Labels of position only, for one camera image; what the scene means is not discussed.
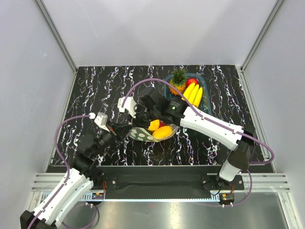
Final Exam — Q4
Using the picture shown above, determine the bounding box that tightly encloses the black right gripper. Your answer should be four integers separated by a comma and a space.
127, 104, 159, 129

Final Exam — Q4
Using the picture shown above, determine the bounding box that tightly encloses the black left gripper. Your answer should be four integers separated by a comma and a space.
91, 120, 132, 157

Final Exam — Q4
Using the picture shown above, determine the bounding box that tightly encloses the red toy pepper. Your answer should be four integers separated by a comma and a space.
159, 122, 166, 128

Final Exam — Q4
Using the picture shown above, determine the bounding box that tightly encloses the yellow toy mango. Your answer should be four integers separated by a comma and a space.
152, 126, 172, 139

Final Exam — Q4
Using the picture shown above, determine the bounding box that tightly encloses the clear polka-dot zip bag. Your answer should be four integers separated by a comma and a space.
128, 124, 178, 142

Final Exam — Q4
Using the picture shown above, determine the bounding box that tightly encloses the yellow toy lemon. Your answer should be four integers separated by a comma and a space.
148, 119, 160, 131

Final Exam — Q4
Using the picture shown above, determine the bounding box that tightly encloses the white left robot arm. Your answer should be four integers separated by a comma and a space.
20, 113, 132, 229

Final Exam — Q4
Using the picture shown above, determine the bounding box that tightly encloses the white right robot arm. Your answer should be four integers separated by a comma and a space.
135, 87, 255, 189

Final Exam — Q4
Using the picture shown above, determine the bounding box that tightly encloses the toy pineapple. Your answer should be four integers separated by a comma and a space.
169, 68, 188, 94

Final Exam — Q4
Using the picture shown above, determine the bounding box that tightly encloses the yellow toy banana bunch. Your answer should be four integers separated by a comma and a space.
183, 83, 203, 108

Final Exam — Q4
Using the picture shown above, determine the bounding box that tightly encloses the red toy apple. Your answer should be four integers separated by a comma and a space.
186, 78, 198, 87

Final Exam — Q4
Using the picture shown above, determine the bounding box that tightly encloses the teal transparent plastic tray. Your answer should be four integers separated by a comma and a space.
163, 73, 212, 125

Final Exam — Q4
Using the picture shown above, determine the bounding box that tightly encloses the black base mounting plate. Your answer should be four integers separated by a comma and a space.
97, 166, 244, 201

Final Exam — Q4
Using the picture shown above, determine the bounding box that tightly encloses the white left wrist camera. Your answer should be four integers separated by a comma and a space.
94, 112, 108, 131

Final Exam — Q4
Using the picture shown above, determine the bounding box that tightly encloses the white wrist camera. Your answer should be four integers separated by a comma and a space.
117, 96, 137, 118
94, 112, 108, 131

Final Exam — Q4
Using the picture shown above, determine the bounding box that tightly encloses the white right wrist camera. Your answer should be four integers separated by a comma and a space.
117, 96, 137, 118

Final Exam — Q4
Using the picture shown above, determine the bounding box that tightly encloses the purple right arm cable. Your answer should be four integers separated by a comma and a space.
121, 78, 275, 207

